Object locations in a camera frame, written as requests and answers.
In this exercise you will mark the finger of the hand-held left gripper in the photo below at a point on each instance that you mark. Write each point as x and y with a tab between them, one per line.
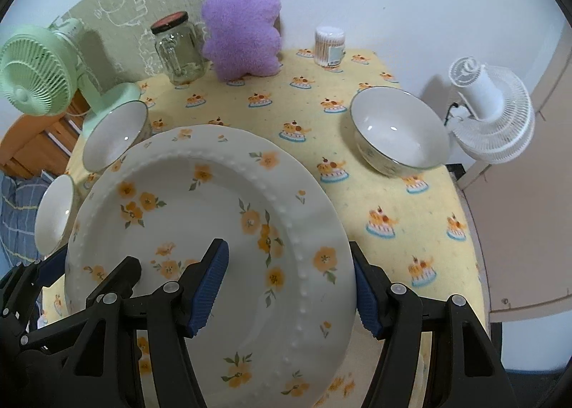
125	269
51	271

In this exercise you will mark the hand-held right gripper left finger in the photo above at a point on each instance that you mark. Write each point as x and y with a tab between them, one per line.
208	287

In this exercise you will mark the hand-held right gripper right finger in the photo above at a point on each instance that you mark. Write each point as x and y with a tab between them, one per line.
366	296

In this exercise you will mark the white bowl with silver rim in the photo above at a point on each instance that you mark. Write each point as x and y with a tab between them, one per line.
53	216
114	135

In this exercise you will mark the white plate with yellow flowers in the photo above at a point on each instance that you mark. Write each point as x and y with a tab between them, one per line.
201	211

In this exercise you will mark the blue plaid pillow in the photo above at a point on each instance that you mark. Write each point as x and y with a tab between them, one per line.
18	207

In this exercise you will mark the yellow printed tablecloth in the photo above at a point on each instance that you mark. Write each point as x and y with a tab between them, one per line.
384	193

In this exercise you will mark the large white bowl silver rim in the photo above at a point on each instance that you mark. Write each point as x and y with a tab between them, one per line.
393	131

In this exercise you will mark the beige door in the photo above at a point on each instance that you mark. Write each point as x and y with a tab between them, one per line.
527	233

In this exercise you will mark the green desk fan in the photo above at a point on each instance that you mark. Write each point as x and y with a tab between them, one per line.
31	72

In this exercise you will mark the glass jar with red lid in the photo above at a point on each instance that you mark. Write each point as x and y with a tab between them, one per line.
178	55

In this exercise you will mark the white desk fan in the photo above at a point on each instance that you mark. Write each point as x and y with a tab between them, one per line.
487	95

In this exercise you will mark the cotton swab container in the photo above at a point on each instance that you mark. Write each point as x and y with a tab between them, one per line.
328	48

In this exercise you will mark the purple plush toy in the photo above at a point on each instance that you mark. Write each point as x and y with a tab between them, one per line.
241	23

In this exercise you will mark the orange wooden bed frame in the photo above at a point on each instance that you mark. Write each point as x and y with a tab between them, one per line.
31	140

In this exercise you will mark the green patterned wall mat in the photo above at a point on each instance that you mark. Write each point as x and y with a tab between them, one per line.
134	1

